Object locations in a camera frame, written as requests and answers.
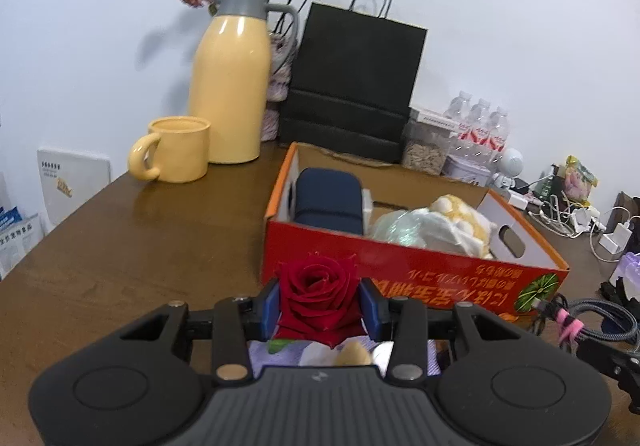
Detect blue white pet food bags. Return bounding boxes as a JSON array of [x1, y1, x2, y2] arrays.
[[0, 206, 46, 278]]

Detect pink textured vase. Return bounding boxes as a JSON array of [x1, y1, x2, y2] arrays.
[[261, 28, 299, 143]]

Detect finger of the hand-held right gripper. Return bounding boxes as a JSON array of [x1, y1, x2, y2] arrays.
[[575, 338, 640, 414]]

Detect black paper bag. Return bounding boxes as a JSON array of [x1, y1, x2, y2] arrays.
[[278, 0, 429, 164]]

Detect small white box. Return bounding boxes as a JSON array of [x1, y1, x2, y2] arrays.
[[409, 107, 466, 132]]

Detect yellow plush toy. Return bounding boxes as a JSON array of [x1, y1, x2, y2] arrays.
[[430, 194, 499, 259]]

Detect black braided cable bundle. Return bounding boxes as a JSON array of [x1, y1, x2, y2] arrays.
[[530, 293, 640, 354]]

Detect clear jar of seeds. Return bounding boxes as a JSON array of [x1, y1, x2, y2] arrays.
[[402, 118, 453, 175]]

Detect white robot figure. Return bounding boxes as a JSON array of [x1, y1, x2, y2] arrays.
[[492, 148, 526, 190]]

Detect clear water bottle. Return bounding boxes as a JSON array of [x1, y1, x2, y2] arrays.
[[444, 91, 474, 159], [466, 98, 494, 162], [486, 107, 512, 167]]

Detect small green bottle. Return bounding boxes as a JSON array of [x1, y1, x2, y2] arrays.
[[542, 165, 564, 198]]

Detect white wall panel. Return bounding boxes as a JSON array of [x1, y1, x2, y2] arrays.
[[36, 148, 111, 227]]

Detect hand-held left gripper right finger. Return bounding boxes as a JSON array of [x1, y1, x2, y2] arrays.
[[361, 277, 521, 388]]

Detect white earphone cables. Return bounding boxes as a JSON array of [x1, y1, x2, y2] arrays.
[[527, 196, 601, 239]]

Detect pale tin box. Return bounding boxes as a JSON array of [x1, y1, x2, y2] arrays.
[[442, 153, 493, 187]]

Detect yellow mug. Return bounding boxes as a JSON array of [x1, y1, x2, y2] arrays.
[[128, 116, 211, 183]]

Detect yellow green snack packet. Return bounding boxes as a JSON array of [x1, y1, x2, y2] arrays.
[[564, 155, 599, 205]]

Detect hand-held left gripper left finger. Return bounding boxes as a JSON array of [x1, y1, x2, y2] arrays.
[[120, 278, 280, 388]]

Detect pale printed packet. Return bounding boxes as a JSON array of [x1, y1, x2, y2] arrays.
[[248, 337, 443, 379]]

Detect yellow thermos jug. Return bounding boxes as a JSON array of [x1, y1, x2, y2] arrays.
[[187, 0, 300, 164]]

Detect navy blue case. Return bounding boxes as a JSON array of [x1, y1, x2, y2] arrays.
[[291, 168, 364, 235]]

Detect orange cardboard box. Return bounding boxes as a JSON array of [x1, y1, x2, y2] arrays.
[[262, 142, 571, 327]]

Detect red rose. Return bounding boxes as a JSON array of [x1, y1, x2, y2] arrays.
[[267, 252, 366, 354]]

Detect iridescent plastic bag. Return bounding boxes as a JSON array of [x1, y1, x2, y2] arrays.
[[370, 208, 451, 249]]

